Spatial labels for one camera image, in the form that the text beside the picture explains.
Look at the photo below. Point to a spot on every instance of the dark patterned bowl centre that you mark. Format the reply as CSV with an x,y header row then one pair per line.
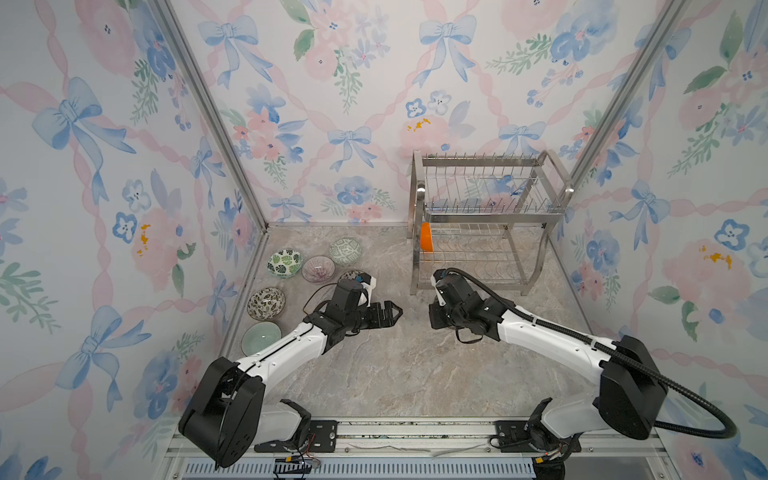
x,y
355,275

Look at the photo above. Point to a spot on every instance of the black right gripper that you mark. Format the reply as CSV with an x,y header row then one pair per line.
x,y
434,310

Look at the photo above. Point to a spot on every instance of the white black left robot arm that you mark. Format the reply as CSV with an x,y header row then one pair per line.
x,y
227,415

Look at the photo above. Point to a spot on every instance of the pink purple bowl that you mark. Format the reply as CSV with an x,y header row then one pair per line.
x,y
318,269

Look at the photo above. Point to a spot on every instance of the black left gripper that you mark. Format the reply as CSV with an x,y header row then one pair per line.
x,y
377,321

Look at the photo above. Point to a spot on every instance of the aluminium corner post left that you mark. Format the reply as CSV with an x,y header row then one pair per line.
x,y
172,29

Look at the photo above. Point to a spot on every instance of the green leaf pattern bowl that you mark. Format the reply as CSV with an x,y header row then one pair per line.
x,y
285,263

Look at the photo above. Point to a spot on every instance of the aluminium corner post right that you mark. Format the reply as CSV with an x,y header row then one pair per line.
x,y
658,35

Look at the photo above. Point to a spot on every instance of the aluminium corner post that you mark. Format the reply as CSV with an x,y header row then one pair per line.
x,y
658,35
172,29

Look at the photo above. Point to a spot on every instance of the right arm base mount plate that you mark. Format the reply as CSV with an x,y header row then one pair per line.
x,y
516,436

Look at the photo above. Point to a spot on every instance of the dark speckled bowl left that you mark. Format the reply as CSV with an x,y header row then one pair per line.
x,y
266,304

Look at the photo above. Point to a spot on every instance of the pale green celadon bowl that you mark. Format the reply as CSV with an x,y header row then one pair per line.
x,y
260,336

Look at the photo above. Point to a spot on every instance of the stainless steel dish rack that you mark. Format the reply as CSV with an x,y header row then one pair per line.
x,y
490,215

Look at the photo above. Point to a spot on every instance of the green geometric pattern bowl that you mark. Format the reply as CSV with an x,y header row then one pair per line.
x,y
345,251

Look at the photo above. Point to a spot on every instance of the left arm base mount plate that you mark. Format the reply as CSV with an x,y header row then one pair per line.
x,y
318,436

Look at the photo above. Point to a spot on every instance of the orange white bowl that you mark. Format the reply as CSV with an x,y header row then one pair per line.
x,y
425,238

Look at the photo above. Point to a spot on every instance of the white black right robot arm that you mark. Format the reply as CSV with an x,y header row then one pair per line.
x,y
625,397

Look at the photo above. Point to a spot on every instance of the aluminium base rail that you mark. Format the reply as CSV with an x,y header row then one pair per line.
x,y
425,448

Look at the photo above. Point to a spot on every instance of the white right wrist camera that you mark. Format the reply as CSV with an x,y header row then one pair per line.
x,y
442,282

